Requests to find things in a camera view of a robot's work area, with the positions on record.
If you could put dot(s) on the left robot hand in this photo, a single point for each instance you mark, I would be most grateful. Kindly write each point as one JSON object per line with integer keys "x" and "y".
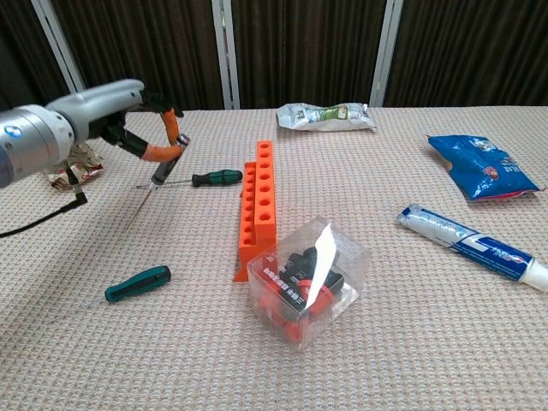
{"x": 103, "y": 103}

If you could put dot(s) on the orange tool holder rack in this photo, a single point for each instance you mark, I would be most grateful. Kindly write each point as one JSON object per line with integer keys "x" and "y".
{"x": 263, "y": 205}

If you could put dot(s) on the gold red wrapper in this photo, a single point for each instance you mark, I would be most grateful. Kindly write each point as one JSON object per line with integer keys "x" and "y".
{"x": 87, "y": 164}

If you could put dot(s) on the silver snack packet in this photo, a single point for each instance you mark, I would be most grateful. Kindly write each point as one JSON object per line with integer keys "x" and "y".
{"x": 325, "y": 117}

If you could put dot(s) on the clear plastic box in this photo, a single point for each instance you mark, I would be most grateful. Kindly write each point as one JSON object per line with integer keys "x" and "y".
{"x": 299, "y": 308}

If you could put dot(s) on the blue snack bag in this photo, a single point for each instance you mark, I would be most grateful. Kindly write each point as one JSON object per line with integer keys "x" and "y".
{"x": 479, "y": 167}

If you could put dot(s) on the blue white toothpaste tube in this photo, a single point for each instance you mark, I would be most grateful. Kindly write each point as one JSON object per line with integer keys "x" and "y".
{"x": 471, "y": 242}

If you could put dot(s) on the beige woven tablecloth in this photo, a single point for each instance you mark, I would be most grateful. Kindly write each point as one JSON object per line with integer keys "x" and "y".
{"x": 428, "y": 342}

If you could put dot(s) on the white frame post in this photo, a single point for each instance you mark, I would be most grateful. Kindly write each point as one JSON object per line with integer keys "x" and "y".
{"x": 55, "y": 38}
{"x": 227, "y": 64}
{"x": 386, "y": 51}

